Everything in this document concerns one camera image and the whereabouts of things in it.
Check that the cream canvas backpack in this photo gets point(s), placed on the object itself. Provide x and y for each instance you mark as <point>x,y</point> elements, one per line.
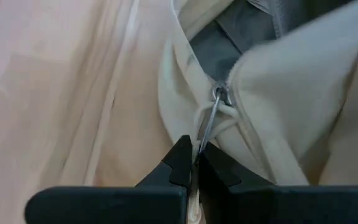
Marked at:
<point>291,93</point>

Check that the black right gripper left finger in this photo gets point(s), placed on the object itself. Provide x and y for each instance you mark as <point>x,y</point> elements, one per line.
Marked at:
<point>154,202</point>

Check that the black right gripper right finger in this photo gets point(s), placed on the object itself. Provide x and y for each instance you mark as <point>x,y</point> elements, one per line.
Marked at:
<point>259,205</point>

